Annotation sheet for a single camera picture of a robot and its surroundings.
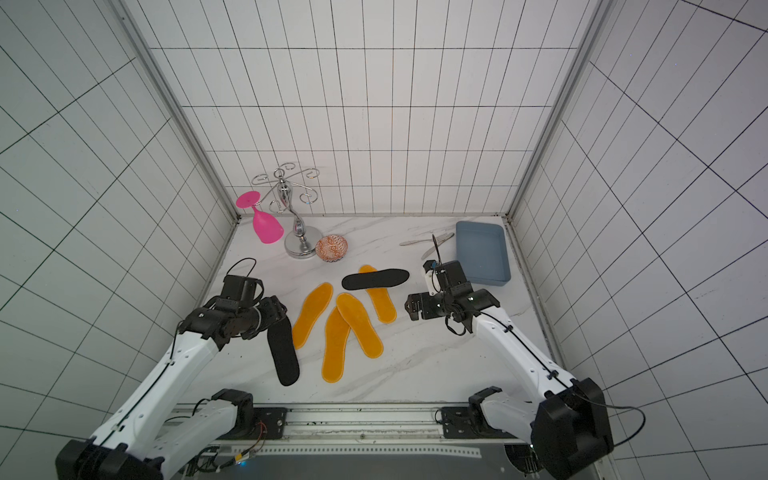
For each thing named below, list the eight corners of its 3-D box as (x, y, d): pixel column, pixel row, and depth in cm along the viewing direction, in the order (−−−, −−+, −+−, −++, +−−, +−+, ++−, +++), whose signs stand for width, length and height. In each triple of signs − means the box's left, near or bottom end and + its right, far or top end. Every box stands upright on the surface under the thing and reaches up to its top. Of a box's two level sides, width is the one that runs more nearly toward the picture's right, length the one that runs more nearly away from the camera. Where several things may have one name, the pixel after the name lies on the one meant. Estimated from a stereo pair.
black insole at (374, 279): (343, 291, 100) (342, 288, 98) (342, 277, 104) (342, 273, 102) (409, 284, 102) (409, 281, 100) (406, 270, 105) (407, 267, 104)
